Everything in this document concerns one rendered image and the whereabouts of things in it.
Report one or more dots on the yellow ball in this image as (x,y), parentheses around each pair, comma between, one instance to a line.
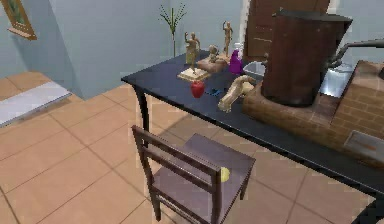
(225,174)

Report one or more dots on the grey metal basin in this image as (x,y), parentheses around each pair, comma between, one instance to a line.
(335,81)

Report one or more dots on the framed wall picture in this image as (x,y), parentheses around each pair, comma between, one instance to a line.
(18,16)

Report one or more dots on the tan curved sculpture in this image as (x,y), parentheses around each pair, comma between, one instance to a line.
(235,91)

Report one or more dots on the gold crouching figure statue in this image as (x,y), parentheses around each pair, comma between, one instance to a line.
(212,56)

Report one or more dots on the gold standing figure statue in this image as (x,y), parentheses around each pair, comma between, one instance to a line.
(228,36)

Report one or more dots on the purple bottle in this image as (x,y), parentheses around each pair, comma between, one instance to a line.
(236,63)

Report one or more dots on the black table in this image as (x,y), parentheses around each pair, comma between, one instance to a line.
(186,90)

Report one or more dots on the brown brick base block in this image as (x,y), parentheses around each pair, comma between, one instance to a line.
(360,110)

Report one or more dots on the dark grey spout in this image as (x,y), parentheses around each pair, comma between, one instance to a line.
(356,45)

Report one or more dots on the dark brown barrel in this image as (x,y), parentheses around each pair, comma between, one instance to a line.
(296,56)

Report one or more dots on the gold statue on square base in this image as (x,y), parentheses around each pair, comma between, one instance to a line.
(192,55)

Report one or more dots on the green house plant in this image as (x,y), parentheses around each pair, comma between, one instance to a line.
(172,20)

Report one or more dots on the small blue black item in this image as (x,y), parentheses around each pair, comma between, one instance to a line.
(213,91)

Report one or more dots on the brown wooden door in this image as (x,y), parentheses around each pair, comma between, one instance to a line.
(260,30)

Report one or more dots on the dark wooden chair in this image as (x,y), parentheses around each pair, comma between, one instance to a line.
(200,173)

